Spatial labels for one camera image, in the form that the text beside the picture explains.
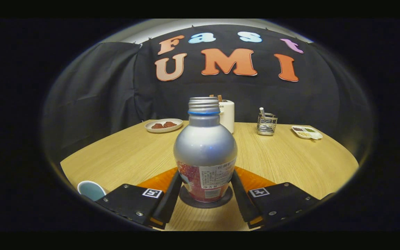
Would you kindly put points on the wooden table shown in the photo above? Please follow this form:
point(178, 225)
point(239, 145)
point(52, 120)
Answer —
point(283, 163)

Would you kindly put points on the black backdrop cloth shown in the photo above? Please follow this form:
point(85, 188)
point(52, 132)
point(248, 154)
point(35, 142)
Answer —
point(116, 97)

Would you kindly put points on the white spoon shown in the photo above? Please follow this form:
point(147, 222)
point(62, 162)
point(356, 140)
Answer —
point(262, 111)

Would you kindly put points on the silver juice bottle red label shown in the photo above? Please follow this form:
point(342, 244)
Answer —
point(205, 146)

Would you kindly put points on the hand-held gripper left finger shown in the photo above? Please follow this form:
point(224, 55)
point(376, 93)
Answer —
point(170, 203)

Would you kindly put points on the white divided tray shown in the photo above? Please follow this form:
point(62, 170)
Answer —
point(307, 133)

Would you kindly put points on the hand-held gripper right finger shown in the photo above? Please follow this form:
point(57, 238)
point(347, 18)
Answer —
point(243, 203)

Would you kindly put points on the brown food piece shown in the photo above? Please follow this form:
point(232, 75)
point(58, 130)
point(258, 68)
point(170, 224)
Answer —
point(157, 125)
point(170, 124)

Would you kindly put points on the white toaster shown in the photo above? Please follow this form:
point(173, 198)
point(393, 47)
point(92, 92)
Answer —
point(227, 116)

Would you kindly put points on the dark brown round coaster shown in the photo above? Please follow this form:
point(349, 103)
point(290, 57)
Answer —
point(207, 205)

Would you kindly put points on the white cup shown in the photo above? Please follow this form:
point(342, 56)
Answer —
point(90, 191)

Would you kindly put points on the white oval plate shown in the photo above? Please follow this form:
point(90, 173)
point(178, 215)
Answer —
point(163, 130)

